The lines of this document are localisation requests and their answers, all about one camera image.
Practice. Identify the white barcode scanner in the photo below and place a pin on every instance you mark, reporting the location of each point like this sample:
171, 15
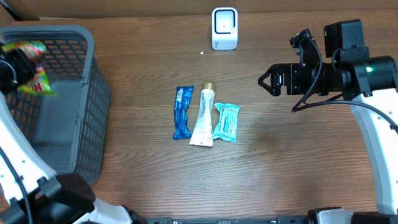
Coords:
224, 28

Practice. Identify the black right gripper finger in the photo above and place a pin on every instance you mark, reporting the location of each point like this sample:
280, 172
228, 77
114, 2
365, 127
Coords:
274, 88
271, 71

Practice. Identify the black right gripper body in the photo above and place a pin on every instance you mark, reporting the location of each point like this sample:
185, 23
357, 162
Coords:
300, 78

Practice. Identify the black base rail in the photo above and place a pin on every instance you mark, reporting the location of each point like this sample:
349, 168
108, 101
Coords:
300, 219

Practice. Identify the grey plastic basket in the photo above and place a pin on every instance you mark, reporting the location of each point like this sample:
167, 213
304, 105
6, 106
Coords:
67, 130

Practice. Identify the cardboard back panel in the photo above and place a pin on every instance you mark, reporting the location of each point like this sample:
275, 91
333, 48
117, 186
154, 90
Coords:
34, 9

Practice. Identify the white tube gold cap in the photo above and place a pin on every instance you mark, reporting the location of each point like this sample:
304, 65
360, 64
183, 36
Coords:
203, 131

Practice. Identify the green gummy candy bag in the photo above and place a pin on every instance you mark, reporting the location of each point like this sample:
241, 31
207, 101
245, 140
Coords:
39, 85

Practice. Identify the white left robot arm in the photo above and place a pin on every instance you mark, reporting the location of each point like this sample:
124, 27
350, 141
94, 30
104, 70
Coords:
36, 193

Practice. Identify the blue snack wrapper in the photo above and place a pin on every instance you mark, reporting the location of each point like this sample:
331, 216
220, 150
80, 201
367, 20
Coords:
181, 105

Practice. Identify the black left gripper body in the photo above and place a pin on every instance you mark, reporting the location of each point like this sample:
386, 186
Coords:
17, 70

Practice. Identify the teal wet wipes pack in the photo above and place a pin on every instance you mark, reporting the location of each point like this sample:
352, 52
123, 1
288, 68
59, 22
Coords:
226, 129

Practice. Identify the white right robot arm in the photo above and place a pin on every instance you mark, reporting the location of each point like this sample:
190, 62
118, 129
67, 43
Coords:
346, 74

